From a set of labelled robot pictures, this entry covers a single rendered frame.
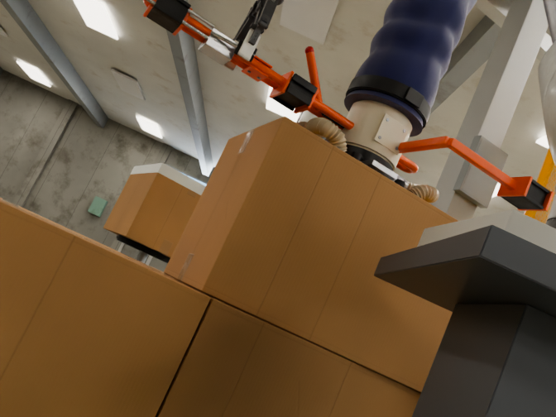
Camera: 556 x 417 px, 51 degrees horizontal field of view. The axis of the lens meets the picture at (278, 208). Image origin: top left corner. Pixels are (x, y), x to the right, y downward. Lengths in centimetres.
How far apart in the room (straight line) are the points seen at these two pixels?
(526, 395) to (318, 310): 55
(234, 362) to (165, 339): 15
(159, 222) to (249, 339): 181
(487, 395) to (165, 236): 232
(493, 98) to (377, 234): 195
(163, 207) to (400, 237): 180
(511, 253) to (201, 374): 69
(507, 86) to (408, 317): 205
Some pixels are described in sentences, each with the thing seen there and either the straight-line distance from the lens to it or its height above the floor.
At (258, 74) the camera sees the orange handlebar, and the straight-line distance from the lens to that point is 143.
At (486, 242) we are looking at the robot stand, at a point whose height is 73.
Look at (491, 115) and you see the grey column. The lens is 316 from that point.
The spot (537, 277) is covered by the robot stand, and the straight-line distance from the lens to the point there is 71.
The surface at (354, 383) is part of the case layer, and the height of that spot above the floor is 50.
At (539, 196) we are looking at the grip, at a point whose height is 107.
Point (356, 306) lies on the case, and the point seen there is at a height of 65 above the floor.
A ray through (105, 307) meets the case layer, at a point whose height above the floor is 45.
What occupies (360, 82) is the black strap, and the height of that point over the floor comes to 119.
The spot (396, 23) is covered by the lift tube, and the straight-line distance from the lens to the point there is 161.
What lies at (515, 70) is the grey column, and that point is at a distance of 331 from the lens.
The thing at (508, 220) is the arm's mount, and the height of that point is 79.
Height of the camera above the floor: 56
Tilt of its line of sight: 10 degrees up
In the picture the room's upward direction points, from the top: 25 degrees clockwise
